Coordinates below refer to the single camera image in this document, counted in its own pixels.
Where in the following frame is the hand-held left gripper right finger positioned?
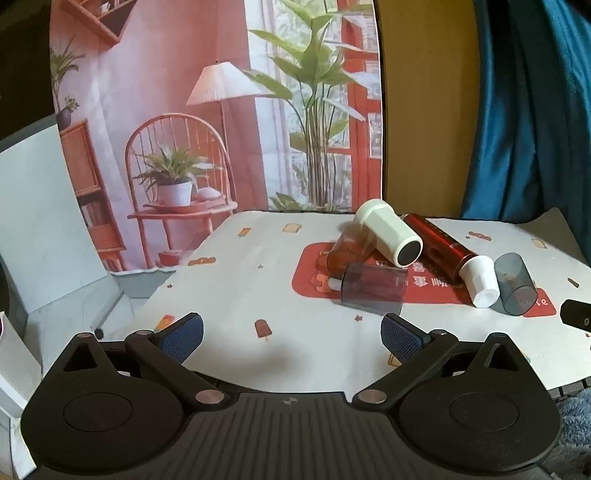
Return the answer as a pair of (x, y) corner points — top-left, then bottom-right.
(352, 312), (548, 409)

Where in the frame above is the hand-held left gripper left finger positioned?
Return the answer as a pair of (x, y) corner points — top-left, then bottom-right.
(44, 312), (230, 409)

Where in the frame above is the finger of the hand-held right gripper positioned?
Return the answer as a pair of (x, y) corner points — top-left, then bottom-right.
(560, 299), (591, 332)

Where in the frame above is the grey transparent square cup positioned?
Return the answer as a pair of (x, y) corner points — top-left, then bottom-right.
(341, 262), (409, 311)

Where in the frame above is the grey transparent round cup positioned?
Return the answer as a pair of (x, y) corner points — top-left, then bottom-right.
(493, 252), (539, 317)

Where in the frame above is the amber transparent cup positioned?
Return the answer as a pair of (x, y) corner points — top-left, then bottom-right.
(327, 222), (378, 278)

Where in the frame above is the printed white tablecloth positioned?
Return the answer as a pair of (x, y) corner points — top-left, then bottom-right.
(99, 210), (591, 394)

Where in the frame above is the red bottle with white cap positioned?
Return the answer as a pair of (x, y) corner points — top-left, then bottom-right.
(401, 213), (500, 308)

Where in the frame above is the grey fluffy blanket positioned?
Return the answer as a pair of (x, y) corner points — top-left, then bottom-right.
(550, 393), (591, 480)

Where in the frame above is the white board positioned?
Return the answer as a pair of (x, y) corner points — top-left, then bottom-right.
(0, 121), (124, 319)

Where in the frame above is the printed room backdrop cloth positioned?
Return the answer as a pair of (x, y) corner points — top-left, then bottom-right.
(48, 0), (385, 278)

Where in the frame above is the blue curtain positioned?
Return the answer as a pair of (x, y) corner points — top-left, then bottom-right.
(461, 0), (591, 228)

